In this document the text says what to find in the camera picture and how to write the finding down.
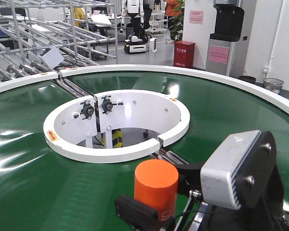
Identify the white control box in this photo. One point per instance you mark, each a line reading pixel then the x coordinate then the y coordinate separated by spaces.
pixel 51 56

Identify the white humanoid robot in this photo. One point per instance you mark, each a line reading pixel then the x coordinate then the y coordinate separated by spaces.
pixel 135 14

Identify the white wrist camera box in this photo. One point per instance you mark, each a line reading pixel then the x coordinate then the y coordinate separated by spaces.
pixel 218 174

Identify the red fire extinguisher cabinet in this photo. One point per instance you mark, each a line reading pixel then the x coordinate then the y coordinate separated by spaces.
pixel 183 54

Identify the green circular conveyor belt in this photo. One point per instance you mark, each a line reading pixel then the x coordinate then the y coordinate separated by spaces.
pixel 42 191

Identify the steel roller conveyor rack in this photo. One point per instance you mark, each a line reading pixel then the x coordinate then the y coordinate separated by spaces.
pixel 28 27

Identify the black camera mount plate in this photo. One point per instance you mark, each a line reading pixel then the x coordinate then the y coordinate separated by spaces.
pixel 258 177

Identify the wire mesh waste bin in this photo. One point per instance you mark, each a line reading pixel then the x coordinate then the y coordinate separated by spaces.
pixel 273 84

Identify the white outer conveyor rim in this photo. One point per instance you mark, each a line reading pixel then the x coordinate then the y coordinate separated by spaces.
pixel 277 100

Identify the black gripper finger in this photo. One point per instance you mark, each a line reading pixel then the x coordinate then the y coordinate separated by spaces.
pixel 139 216

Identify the orange cylindrical capacitor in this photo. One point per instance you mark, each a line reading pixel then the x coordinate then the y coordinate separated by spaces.
pixel 155 185

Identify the grey water dispenser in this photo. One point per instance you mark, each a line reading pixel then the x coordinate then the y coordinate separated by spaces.
pixel 227 31

